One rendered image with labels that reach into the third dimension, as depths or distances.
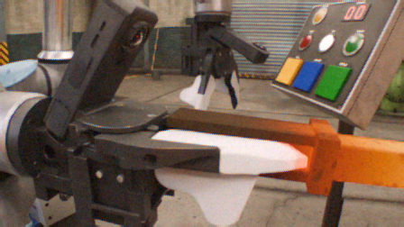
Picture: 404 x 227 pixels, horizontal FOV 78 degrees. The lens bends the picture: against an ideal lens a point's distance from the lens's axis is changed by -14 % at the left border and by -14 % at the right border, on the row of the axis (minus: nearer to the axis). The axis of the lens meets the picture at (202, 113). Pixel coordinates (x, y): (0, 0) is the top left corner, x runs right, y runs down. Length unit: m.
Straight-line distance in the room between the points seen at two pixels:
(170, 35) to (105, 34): 8.78
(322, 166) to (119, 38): 0.14
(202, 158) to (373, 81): 0.49
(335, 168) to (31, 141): 0.22
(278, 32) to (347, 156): 7.96
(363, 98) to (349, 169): 0.42
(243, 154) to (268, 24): 8.01
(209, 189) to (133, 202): 0.05
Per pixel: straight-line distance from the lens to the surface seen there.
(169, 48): 8.99
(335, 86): 0.61
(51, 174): 0.25
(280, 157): 0.17
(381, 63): 0.62
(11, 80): 0.77
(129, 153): 0.16
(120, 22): 0.18
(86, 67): 0.20
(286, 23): 8.12
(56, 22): 0.84
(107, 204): 0.21
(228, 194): 0.17
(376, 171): 0.19
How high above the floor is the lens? 1.09
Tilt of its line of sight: 15 degrees down
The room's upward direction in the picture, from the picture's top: straight up
